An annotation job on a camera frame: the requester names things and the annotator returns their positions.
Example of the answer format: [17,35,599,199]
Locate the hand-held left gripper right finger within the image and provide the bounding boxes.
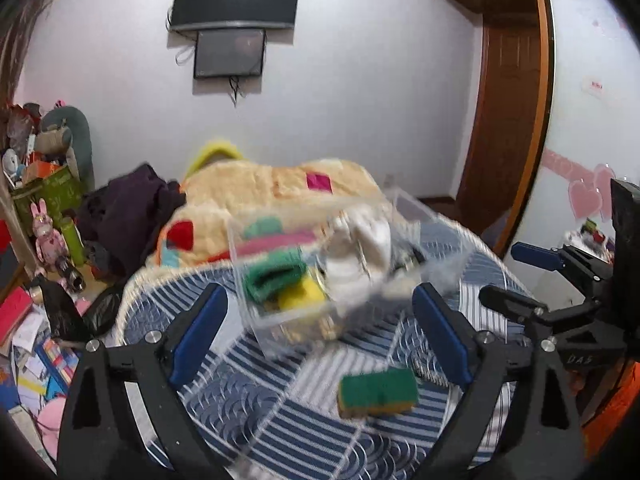
[411,282,588,480]

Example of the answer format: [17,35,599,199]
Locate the pink round item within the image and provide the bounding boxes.
[36,396,71,463]

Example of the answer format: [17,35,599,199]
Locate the grey plush toy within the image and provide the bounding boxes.
[39,105,96,192]

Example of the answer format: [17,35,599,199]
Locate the green bottle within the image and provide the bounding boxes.
[60,216,87,267]

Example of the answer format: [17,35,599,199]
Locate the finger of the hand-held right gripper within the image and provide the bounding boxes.
[511,241,603,288]
[479,285,603,333]

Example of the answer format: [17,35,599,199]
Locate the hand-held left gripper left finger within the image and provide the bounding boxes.
[56,282,231,480]

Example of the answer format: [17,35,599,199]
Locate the green sponges inside box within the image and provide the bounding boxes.
[244,250,308,306]

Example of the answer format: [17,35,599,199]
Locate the blue patterned bedspread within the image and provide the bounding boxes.
[117,220,536,480]

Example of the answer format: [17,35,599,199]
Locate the pink cloth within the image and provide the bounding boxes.
[235,230,316,261]

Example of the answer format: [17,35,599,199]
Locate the black hanging cable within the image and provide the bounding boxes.
[227,75,247,107]

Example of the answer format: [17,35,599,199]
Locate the pile of papers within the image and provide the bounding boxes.
[0,305,83,413]

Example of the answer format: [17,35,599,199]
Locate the clear plastic storage box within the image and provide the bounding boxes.
[226,187,473,358]

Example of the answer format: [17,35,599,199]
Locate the white cloth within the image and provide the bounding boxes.
[322,205,393,306]

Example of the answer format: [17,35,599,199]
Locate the pink bunny figure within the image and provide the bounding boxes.
[30,199,68,277]

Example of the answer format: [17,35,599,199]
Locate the yellow plush item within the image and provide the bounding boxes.
[186,140,247,181]

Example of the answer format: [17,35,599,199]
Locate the brown wooden door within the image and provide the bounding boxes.
[457,22,545,228]

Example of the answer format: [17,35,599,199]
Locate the dark purple clothing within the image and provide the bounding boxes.
[75,162,188,281]

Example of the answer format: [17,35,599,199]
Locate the green cardboard box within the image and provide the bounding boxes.
[10,164,83,226]

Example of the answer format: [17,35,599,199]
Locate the pink heart stickers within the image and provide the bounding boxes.
[542,147,618,222]

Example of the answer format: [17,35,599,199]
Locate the small colourful toys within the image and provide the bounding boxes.
[564,217,617,262]

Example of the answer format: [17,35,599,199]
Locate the orange cloth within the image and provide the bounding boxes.
[580,360,640,466]

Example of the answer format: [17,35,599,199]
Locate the green and yellow sponge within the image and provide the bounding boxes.
[337,367,420,420]

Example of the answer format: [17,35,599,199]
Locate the small wall monitor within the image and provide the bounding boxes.
[193,29,267,80]

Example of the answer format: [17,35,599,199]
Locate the brown curtain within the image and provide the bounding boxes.
[0,0,68,108]

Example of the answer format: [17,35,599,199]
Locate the black plastic bag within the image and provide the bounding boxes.
[39,279,126,347]

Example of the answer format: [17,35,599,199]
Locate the beige plush blanket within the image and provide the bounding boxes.
[145,157,396,271]

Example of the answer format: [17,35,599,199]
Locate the red book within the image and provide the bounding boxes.
[0,287,34,347]

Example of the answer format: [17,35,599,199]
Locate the white sliding wardrobe door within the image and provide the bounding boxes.
[492,0,640,273]

